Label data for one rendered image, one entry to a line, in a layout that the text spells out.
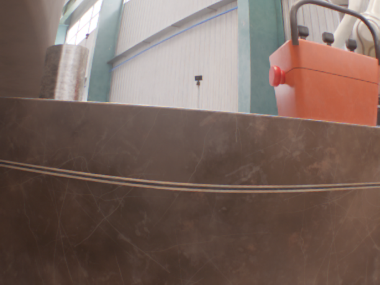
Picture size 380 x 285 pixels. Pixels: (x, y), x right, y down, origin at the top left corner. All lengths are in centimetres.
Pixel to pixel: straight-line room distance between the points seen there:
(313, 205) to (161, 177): 23
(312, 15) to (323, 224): 960
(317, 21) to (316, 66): 933
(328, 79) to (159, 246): 36
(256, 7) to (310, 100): 996
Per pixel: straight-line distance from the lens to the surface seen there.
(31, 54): 100
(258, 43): 1033
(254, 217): 66
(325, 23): 986
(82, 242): 64
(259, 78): 1012
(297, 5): 75
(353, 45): 84
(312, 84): 72
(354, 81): 77
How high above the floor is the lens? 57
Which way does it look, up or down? 9 degrees up
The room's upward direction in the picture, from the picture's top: 3 degrees clockwise
